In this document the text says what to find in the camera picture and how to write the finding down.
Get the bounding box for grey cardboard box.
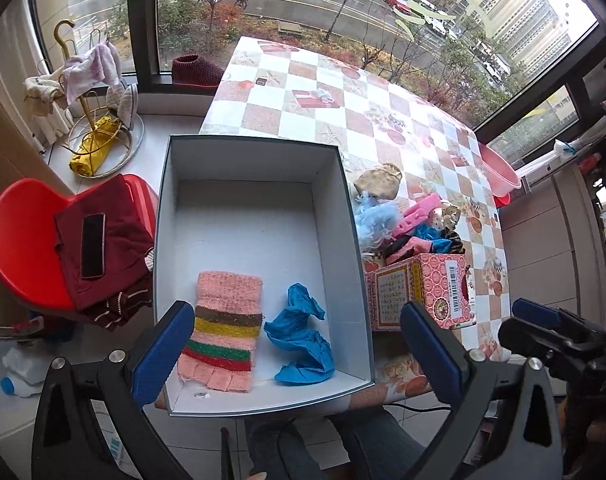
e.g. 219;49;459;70
153;133;376;418

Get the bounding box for pink printed carton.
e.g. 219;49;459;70
364;252;476;333

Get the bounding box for dark red garment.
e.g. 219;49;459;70
53;175;156;333

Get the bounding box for beige knit sock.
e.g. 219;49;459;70
353;162;401;201

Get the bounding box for gold wire rack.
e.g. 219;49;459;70
53;19;134;179

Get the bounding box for pink striped knit glove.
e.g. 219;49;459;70
177;271;264;393

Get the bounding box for black phone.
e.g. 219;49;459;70
80;212;107;280

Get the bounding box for black cable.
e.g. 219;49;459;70
378;400;454;417

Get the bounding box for red plastic chair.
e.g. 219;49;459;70
0;174;159;311

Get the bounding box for white plastic bag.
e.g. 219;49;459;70
553;137;591;161

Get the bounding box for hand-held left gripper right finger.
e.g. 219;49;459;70
399;301;564;480

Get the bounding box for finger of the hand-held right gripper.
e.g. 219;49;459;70
498;316;591;376
512;298;606;341

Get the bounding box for grey striped slipper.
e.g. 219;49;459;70
103;82;140;131

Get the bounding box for light blue fluffy scrunchie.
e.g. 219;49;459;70
353;192;404;253

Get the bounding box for white plastic bottle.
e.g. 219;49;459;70
0;345;46;398

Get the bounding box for blue shoe cover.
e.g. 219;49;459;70
415;222;451;256
263;282;336;387

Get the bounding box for checkered printed tablecloth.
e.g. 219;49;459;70
155;35;511;411

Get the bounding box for yellow cloth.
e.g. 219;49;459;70
69;115;121;177

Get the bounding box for cream cloth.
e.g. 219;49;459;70
24;72;66;118

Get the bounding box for white dotted scrunchie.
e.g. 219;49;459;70
428;205;461;231

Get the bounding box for leopard print scrunchie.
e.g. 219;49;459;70
440;230;466;256

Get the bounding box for dark red knit slipper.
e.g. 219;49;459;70
171;55;226;88

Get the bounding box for pink plastic basin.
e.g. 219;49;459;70
478;142;523;196

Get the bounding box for person's grey jeans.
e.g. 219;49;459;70
248;405;419;480

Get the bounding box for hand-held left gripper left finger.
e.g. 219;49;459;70
31;300;196;480

